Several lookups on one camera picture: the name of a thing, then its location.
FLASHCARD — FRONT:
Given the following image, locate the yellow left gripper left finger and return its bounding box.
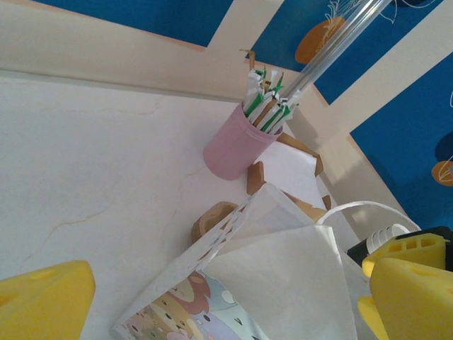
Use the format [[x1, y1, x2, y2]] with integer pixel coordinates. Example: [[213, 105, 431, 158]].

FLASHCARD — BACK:
[[0, 259, 97, 340]]

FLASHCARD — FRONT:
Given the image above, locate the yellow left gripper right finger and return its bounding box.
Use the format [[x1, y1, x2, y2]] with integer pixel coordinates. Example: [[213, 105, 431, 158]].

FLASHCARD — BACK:
[[356, 257, 453, 340]]

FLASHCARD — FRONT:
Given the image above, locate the white paper gift bag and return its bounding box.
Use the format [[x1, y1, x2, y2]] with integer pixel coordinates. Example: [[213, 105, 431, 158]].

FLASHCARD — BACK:
[[112, 182, 422, 340]]

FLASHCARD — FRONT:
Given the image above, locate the brown pulp cup carrier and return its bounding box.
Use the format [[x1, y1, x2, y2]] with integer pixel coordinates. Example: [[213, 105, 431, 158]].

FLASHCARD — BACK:
[[190, 200, 241, 245]]

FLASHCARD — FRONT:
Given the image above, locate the white paper napkin stack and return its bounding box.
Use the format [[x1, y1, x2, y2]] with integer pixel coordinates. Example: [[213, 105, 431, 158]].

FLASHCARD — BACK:
[[263, 141, 319, 203]]

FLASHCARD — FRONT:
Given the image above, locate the brown cardboard napkin tray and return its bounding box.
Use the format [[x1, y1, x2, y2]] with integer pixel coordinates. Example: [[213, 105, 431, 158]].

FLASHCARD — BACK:
[[246, 133, 333, 217]]

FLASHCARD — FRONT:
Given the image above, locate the green wrapped straw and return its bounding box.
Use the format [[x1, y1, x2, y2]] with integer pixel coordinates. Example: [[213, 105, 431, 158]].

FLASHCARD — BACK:
[[263, 90, 302, 134], [260, 70, 286, 128]]

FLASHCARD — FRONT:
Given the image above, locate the pink straw holder cup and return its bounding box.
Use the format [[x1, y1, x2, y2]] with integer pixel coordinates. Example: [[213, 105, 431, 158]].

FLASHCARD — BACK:
[[202, 101, 284, 181]]

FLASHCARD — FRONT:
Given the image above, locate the white wrapped straw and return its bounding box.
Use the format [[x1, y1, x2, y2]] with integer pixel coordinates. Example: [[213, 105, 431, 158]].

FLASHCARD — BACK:
[[243, 67, 267, 118]]

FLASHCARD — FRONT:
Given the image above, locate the brown wrapped straw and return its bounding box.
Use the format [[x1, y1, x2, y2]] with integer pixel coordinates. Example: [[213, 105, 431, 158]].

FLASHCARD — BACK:
[[239, 48, 258, 89]]

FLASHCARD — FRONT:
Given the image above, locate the aluminium frame post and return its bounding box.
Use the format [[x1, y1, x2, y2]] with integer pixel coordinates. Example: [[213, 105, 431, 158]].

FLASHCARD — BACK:
[[281, 0, 394, 103]]

